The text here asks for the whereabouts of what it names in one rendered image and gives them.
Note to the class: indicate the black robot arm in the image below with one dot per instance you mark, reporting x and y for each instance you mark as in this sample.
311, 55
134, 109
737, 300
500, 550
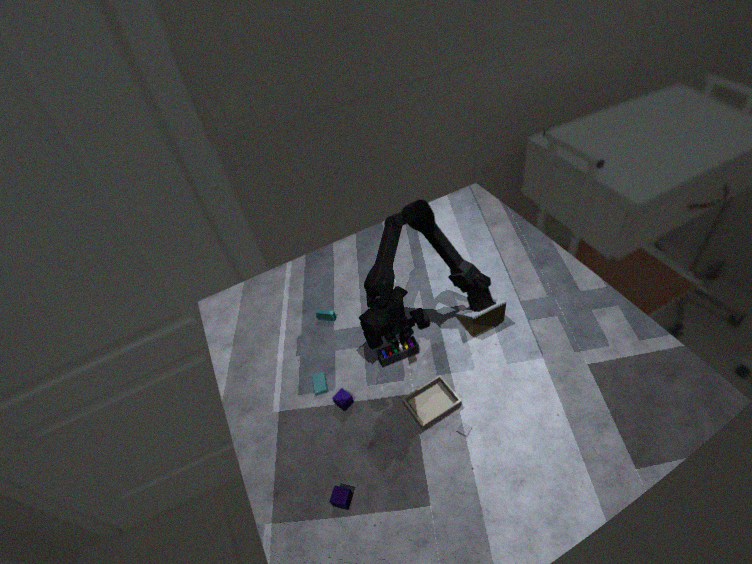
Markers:
380, 279

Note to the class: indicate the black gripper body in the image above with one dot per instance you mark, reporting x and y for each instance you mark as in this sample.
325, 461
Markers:
400, 325

